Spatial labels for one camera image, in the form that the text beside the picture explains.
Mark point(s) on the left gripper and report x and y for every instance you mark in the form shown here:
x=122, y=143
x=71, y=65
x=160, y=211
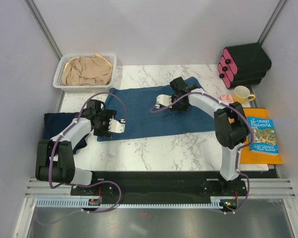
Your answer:
x=108, y=114

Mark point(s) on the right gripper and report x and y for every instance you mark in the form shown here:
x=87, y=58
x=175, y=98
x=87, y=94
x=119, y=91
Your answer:
x=185, y=108

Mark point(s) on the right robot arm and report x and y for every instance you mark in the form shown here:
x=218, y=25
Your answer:
x=230, y=123

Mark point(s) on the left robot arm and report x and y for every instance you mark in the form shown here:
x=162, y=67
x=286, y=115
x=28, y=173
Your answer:
x=55, y=156

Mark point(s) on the pink cube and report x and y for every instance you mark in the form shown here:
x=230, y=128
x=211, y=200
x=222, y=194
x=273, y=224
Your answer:
x=227, y=98

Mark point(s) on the folded navy t shirt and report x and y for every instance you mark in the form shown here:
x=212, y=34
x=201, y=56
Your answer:
x=55, y=123

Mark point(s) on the white plastic basket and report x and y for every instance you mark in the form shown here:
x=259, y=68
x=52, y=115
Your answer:
x=84, y=89

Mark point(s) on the beige t shirt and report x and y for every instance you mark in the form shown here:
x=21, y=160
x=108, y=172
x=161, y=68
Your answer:
x=85, y=71

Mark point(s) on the yellow mug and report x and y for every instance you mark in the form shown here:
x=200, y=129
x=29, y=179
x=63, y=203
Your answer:
x=242, y=95

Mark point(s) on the black pink drawer unit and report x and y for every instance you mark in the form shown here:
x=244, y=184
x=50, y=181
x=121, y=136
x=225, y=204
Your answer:
x=243, y=65

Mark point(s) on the orange folder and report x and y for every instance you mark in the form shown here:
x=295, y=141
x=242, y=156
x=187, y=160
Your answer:
x=248, y=157

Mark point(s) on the blue treehouse book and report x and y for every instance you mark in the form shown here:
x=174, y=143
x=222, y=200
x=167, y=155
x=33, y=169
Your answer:
x=264, y=138

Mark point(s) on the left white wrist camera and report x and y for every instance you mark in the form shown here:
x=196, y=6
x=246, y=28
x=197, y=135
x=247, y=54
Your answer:
x=116, y=126

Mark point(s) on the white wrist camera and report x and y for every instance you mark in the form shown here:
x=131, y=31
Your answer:
x=116, y=126
x=163, y=101

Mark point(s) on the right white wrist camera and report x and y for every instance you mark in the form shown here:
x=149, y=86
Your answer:
x=163, y=101

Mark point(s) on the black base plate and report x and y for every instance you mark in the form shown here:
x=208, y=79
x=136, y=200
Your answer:
x=161, y=187

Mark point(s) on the white cable duct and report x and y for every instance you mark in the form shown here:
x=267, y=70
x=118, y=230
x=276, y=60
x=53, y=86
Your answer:
x=89, y=203

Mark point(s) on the aluminium rail frame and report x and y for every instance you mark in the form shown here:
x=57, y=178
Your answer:
x=268, y=210

